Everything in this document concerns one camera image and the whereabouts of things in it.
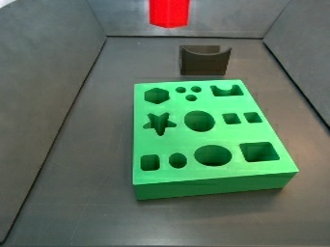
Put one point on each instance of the red hexagon prism peg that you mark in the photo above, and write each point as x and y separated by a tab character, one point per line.
170	13

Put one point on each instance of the green shape sorter block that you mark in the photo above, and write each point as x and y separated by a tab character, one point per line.
203	141

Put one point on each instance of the dark grey curved cradle block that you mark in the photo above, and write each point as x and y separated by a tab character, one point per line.
203	59

